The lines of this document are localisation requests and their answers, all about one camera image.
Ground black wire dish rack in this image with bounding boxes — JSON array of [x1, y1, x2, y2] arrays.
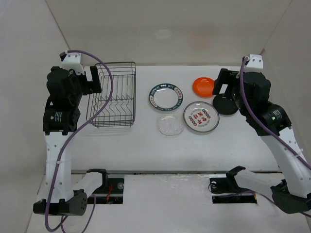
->
[[86, 62, 136, 128]]

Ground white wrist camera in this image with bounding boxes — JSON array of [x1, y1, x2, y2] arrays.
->
[[242, 54, 263, 70], [59, 51, 85, 75]]

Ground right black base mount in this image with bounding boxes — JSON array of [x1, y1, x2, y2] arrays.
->
[[208, 176, 257, 204]]

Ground clear glass plate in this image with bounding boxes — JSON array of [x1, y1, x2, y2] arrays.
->
[[157, 114, 184, 137]]

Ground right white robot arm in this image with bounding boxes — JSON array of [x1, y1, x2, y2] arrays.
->
[[213, 68, 311, 216]]

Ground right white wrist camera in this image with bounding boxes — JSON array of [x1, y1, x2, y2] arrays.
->
[[242, 54, 263, 70]]

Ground orange plastic plate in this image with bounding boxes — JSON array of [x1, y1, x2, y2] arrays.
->
[[192, 77, 214, 98]]

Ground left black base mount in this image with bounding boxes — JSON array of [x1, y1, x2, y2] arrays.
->
[[93, 174, 124, 204]]

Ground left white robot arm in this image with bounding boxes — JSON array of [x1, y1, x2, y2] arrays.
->
[[33, 66, 109, 216]]

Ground black plate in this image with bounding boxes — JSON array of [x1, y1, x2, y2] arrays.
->
[[212, 94, 238, 116]]

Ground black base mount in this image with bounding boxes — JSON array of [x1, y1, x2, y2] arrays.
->
[[93, 174, 124, 204], [208, 176, 257, 204]]

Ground green rimmed white plate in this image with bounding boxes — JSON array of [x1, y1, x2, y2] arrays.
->
[[148, 83, 183, 112]]

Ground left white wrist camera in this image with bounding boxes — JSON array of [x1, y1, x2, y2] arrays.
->
[[59, 51, 85, 75]]

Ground white plate red characters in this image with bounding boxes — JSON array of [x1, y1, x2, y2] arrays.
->
[[183, 101, 220, 133]]

